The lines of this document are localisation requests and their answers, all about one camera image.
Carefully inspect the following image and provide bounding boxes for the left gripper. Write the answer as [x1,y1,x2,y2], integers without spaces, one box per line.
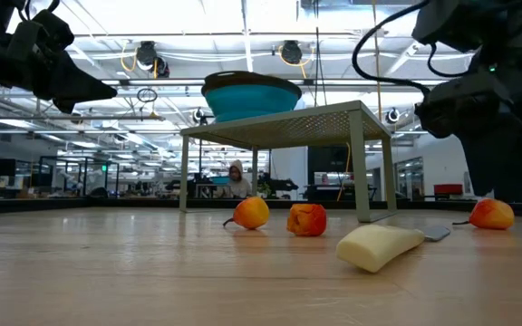
[0,0,119,110]

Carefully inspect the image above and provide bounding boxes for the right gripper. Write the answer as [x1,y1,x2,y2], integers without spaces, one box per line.
[414,72,522,204]

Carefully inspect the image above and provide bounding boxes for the small orange pepper with stem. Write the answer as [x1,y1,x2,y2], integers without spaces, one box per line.
[451,197,516,231]
[222,196,271,231]

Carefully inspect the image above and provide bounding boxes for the knife with cream handle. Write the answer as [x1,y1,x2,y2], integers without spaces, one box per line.
[335,224,451,273]

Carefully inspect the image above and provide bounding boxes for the blue collapsible bowl grey rim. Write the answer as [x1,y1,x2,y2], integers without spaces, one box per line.
[200,70,304,123]

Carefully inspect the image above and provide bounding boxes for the red-orange pepper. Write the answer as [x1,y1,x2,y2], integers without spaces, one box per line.
[286,203,328,238]

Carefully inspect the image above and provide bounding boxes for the red box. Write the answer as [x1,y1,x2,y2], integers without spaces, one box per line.
[432,183,464,197]

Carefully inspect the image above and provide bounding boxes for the person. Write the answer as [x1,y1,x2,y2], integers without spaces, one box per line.
[217,158,254,199]

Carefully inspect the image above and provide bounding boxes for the green perforated metal stand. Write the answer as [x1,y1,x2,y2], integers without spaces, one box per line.
[179,100,398,224]

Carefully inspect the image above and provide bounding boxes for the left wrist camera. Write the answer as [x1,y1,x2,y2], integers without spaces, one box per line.
[53,99,78,115]

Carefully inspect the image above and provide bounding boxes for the black coiled cable loop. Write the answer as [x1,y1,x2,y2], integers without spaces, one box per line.
[136,87,159,103]

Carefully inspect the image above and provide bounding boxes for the black aluminium rig frame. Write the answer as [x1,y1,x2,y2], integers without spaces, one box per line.
[0,197,522,219]

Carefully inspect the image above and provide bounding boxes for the thin yellow cable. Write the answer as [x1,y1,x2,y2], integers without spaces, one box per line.
[335,142,352,203]

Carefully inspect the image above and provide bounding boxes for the black hanging cables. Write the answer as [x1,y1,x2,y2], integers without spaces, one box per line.
[313,0,329,108]

